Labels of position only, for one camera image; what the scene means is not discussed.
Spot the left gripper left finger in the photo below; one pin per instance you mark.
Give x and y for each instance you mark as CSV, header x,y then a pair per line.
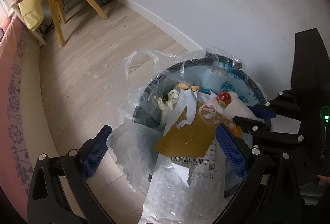
x,y
47,202

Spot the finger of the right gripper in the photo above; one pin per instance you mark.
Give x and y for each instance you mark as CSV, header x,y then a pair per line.
x,y
262,112
261,131

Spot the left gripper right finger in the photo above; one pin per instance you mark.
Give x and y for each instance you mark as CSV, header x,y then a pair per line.
x,y
268,192

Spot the white paper scrap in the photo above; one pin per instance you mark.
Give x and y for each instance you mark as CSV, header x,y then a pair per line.
x,y
282,124

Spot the round trash bin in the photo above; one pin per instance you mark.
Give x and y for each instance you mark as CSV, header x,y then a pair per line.
x,y
214,73

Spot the red toy figure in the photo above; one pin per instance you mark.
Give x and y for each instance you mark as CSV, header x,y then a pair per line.
x,y
224,99

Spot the brown cardboard piece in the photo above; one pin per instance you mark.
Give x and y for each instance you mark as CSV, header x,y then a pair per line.
x,y
189,141

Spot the pink bed with sheet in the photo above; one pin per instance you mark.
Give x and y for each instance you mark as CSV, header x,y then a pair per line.
x,y
24,130

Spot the silver shipping mailer bag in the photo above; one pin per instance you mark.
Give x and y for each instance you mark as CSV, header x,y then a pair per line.
x,y
186,189

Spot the yellow cloth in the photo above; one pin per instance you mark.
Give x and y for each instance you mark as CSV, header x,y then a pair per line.
x,y
32,13

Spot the wooden chair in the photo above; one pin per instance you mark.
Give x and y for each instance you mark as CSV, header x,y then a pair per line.
x,y
59,7

